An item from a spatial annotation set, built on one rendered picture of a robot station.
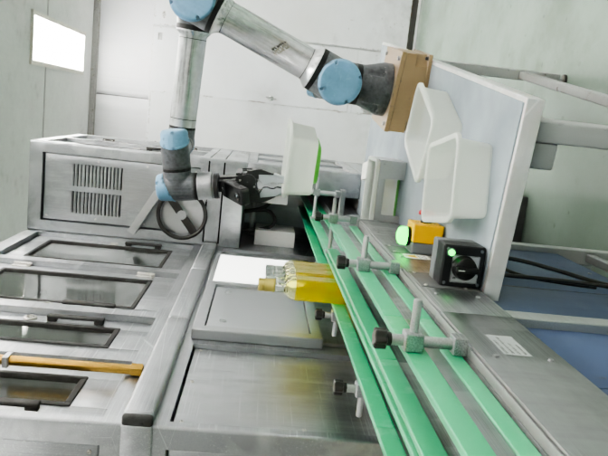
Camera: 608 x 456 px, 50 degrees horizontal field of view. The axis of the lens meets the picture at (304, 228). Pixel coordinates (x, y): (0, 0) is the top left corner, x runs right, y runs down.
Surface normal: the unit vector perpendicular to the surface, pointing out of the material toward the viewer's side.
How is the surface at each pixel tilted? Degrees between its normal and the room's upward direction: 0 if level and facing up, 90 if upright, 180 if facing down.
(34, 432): 90
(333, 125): 90
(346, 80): 99
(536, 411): 90
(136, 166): 90
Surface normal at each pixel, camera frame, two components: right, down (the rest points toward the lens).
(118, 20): 0.06, 0.17
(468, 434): 0.11, -0.98
